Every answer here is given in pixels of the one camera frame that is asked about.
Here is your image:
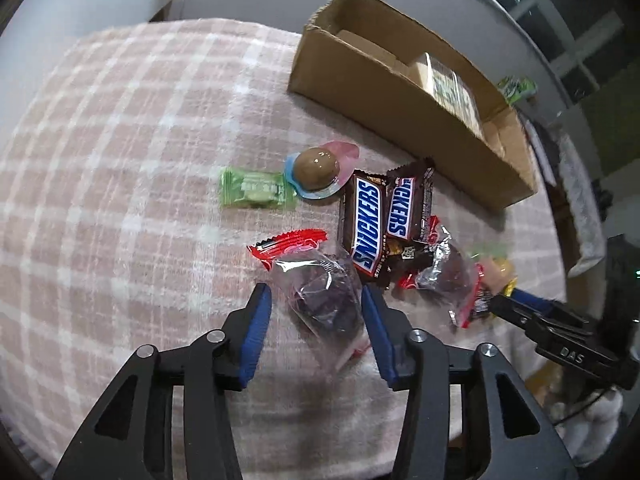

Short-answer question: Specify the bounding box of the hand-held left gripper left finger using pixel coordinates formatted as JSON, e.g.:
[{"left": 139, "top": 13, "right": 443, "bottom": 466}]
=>
[{"left": 52, "top": 282, "right": 273, "bottom": 480}]

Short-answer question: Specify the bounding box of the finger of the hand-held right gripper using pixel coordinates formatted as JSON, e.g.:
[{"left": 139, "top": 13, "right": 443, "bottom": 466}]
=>
[
  {"left": 507, "top": 286, "right": 592, "bottom": 329},
  {"left": 489, "top": 296, "right": 552, "bottom": 337}
]

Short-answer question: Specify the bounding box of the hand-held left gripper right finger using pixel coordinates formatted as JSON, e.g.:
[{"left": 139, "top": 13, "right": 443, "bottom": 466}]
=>
[{"left": 361, "top": 284, "right": 581, "bottom": 480}]

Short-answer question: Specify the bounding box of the yellow candy packet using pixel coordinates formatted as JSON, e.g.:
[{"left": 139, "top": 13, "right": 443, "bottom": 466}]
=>
[{"left": 501, "top": 260, "right": 519, "bottom": 299}]

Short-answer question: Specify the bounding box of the cream egg candy blister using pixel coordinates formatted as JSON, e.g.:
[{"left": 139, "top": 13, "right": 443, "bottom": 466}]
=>
[{"left": 470, "top": 242, "right": 516, "bottom": 296}]

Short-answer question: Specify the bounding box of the red clear snack packet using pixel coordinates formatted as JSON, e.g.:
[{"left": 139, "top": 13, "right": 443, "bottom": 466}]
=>
[
  {"left": 247, "top": 228, "right": 373, "bottom": 373},
  {"left": 397, "top": 215, "right": 493, "bottom": 330}
]

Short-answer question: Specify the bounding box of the large brown chocolate bar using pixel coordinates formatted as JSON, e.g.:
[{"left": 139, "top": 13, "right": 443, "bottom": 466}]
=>
[{"left": 336, "top": 171, "right": 396, "bottom": 288}]

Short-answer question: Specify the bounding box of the small brown chocolate bar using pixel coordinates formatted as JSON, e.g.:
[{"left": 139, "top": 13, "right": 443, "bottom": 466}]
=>
[{"left": 382, "top": 160, "right": 436, "bottom": 243}]

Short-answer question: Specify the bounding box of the brown chocolate egg blister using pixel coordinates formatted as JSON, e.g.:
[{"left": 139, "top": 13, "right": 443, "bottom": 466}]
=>
[{"left": 282, "top": 141, "right": 361, "bottom": 200}]

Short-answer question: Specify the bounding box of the cardboard box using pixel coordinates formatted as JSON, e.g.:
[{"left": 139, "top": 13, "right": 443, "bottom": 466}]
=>
[{"left": 287, "top": 0, "right": 540, "bottom": 211}]

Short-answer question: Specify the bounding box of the white lace cloth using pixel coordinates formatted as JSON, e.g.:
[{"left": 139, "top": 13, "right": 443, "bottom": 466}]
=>
[{"left": 557, "top": 137, "right": 606, "bottom": 276}]

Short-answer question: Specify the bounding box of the white cloth bundle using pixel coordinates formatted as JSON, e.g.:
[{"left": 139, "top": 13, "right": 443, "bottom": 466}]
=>
[{"left": 550, "top": 385, "right": 626, "bottom": 468}]

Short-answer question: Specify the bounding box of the green candy packet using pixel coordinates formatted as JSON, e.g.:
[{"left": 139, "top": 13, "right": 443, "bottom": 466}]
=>
[{"left": 220, "top": 166, "right": 299, "bottom": 209}]

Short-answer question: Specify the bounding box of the green drink carton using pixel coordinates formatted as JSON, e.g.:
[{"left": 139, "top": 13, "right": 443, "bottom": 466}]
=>
[{"left": 497, "top": 75, "right": 538, "bottom": 107}]

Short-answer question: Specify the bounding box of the clear cracker packet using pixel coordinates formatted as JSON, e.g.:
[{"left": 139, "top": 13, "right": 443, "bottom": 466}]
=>
[{"left": 405, "top": 52, "right": 483, "bottom": 136}]

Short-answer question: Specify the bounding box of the window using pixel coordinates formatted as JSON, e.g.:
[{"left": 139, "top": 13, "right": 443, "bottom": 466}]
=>
[{"left": 425, "top": 0, "right": 640, "bottom": 201}]

